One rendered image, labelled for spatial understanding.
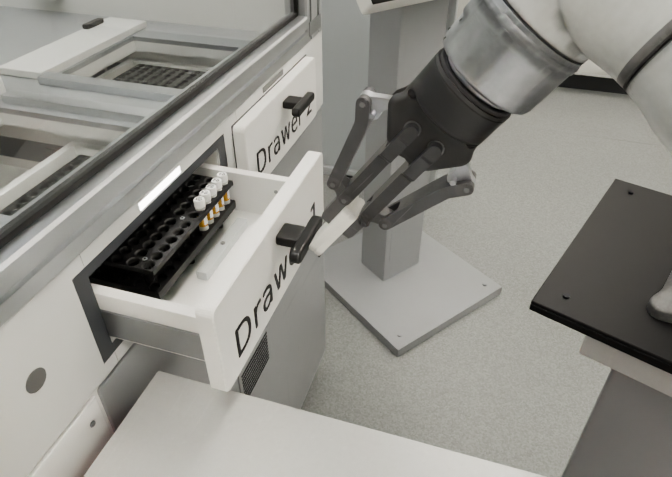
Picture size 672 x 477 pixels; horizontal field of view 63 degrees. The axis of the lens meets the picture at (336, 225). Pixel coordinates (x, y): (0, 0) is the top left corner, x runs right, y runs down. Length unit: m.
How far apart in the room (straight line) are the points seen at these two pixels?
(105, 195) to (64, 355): 0.15
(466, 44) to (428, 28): 1.06
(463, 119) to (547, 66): 0.07
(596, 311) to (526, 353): 1.01
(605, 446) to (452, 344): 0.85
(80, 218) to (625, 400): 0.69
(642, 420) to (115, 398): 0.66
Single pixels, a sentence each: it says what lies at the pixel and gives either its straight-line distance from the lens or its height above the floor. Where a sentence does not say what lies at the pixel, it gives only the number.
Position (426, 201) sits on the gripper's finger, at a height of 0.98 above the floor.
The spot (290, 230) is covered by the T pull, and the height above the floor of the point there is 0.91.
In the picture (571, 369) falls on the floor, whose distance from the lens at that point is 1.74.
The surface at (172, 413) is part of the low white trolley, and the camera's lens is 0.62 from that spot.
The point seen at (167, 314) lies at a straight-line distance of 0.53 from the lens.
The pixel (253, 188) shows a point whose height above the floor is 0.88.
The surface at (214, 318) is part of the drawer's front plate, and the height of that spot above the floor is 0.92.
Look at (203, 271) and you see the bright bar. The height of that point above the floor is 0.85.
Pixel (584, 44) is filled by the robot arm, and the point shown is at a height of 1.14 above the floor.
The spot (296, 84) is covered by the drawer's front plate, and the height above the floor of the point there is 0.91.
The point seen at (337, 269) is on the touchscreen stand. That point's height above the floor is 0.04.
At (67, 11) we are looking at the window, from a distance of 0.52.
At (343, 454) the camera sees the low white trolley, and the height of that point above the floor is 0.76.
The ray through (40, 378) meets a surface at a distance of 0.54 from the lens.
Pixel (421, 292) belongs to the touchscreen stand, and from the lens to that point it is 1.79.
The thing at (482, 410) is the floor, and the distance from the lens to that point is 1.58.
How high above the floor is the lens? 1.25
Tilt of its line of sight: 36 degrees down
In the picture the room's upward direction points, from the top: straight up
